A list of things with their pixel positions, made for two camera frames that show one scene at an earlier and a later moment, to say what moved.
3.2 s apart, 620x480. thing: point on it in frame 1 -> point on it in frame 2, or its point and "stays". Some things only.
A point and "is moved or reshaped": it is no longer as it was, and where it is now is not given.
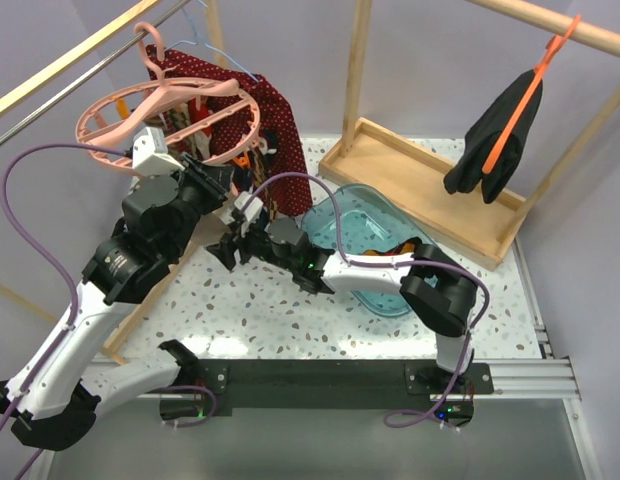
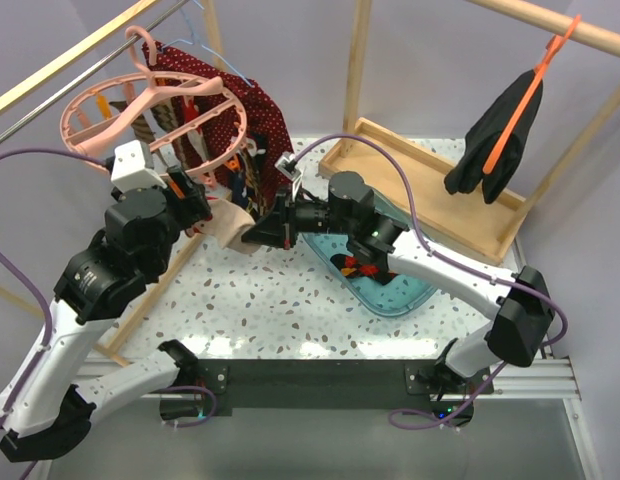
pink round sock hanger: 201,120 is moved or reshaped
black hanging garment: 467,173 stays
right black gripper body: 253,242 -> 296,215
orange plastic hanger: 554,45 stays
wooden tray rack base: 489,233 stays
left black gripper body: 200,189 -> 188,210
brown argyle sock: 175,120 -> 164,112
